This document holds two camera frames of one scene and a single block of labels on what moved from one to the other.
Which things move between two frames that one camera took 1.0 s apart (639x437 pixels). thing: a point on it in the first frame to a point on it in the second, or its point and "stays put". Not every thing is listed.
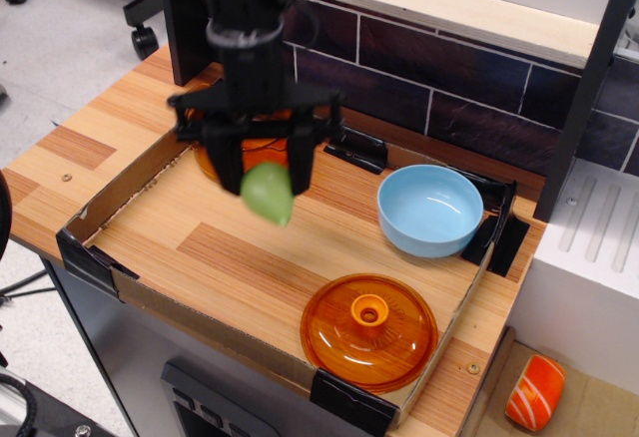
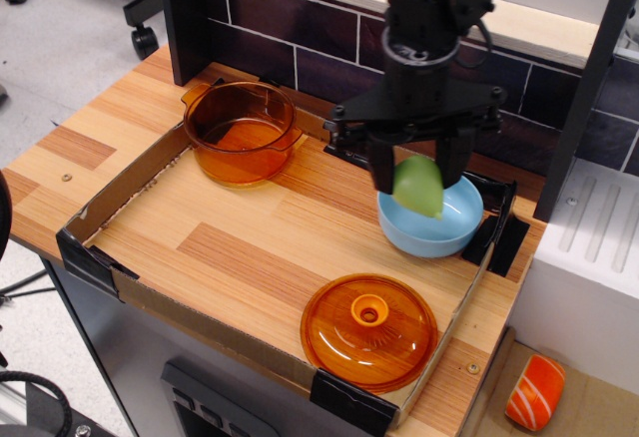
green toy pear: [267, 188] to [417, 183]
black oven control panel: [200, 403] stays put
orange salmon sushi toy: [537, 392] stays put
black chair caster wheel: [144, 41] stays put
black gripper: [257, 98] to [418, 111]
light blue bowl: [428, 211] stays put
